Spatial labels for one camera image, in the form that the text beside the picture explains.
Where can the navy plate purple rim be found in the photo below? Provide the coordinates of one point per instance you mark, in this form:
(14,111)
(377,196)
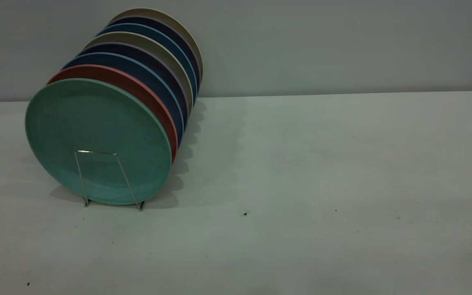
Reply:
(146,53)
(160,23)

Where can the beige plastic plate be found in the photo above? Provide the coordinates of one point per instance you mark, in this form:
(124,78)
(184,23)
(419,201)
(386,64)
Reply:
(137,39)
(158,13)

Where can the green plastic plate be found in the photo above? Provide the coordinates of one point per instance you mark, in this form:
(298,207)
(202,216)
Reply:
(96,135)

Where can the blue plate light-blue rim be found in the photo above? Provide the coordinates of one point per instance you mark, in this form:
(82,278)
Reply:
(137,67)

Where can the teal blue plastic plate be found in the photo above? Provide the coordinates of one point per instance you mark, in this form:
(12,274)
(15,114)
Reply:
(154,32)

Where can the pink plastic plate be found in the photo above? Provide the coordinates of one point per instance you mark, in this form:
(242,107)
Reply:
(117,74)

